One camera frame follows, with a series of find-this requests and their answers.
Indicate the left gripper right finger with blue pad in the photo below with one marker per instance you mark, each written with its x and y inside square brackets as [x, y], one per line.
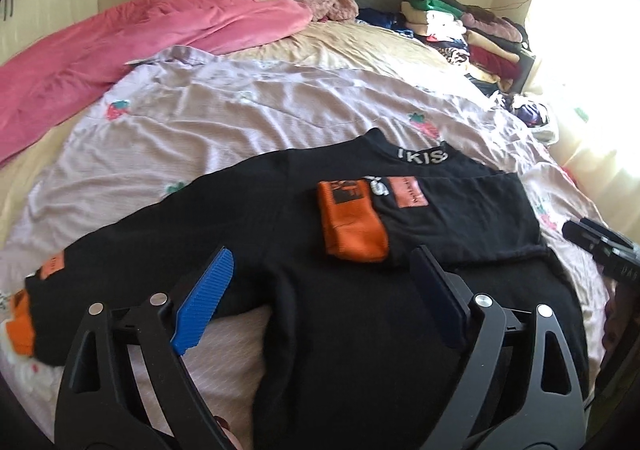
[516, 384]

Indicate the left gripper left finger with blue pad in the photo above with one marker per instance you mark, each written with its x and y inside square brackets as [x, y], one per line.
[99, 404]

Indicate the black sweater with orange patches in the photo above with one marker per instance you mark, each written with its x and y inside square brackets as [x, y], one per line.
[322, 237]

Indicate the white bag of clothes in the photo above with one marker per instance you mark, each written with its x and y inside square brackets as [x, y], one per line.
[535, 116]

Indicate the stack of folded clothes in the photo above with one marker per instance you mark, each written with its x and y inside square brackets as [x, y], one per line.
[493, 52]

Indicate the person's right hand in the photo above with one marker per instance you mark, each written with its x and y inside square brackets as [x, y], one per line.
[618, 312]

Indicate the lilac strawberry print quilt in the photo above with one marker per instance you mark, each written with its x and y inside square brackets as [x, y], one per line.
[185, 113]

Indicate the pink blanket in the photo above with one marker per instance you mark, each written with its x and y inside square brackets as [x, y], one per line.
[67, 71]

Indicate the dark blue garment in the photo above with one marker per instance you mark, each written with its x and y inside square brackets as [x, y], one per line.
[395, 22]

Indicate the pink fluffy garment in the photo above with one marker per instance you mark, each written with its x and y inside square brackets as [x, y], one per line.
[333, 10]

